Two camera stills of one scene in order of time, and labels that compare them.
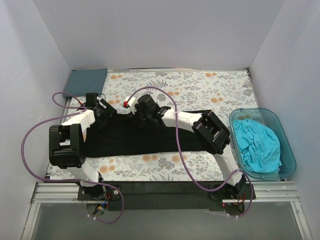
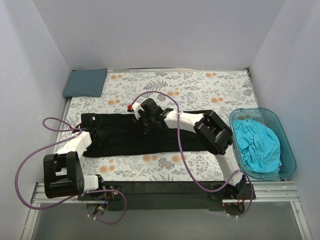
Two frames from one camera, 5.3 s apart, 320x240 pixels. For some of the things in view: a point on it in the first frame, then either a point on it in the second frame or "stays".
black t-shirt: x=127 y=136 stays
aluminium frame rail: x=65 y=193 stays
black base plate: x=162 y=195 stays
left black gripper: x=102 y=114 -> x=100 y=134
